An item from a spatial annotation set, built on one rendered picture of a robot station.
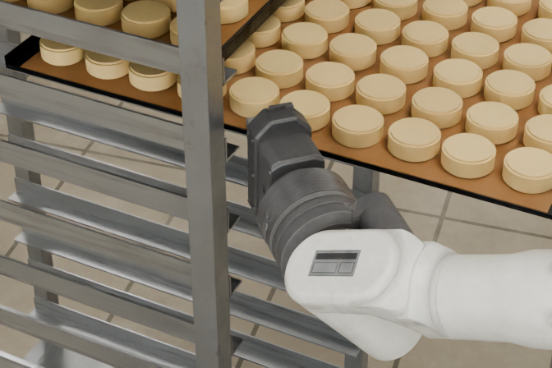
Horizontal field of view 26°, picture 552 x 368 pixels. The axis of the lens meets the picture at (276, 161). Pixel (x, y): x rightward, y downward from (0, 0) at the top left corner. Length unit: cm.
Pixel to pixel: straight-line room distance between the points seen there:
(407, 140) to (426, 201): 172
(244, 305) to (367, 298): 105
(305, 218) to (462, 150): 19
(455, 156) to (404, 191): 176
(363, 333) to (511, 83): 36
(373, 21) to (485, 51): 13
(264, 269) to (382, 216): 90
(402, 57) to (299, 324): 76
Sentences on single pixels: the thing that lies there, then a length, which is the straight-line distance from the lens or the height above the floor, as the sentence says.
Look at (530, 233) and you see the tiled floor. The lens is 279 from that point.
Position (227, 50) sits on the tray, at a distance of 117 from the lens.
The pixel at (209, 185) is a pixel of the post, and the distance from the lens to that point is 117.
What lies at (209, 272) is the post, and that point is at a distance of 125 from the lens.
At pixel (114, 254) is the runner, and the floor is 86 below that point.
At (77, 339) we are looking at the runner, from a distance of 149.
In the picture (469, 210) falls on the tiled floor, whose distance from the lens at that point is 283.
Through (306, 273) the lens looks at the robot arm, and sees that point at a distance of 95.
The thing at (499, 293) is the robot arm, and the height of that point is 116.
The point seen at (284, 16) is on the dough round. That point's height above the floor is 108.
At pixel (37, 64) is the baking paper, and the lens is 130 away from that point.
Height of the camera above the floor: 174
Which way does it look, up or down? 36 degrees down
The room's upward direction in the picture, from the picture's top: straight up
